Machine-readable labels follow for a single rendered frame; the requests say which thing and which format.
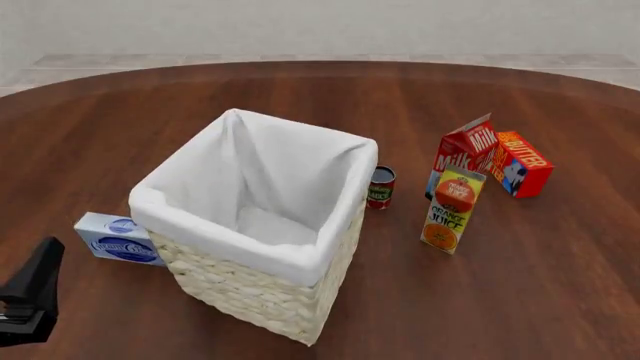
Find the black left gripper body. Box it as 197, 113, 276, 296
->
0, 295, 59, 345

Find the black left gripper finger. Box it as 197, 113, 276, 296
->
0, 236, 66, 314

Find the woven basket with white liner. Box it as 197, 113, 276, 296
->
127, 107, 380, 348

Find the red tomato sauce can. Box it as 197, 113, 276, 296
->
366, 165, 397, 211

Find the blue cream cheese box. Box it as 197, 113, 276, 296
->
73, 210, 168, 268

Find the orange juice carton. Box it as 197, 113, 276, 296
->
419, 163, 487, 256

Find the red milk carton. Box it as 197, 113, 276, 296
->
424, 112, 500, 202

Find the red butter box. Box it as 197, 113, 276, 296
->
491, 130, 555, 199

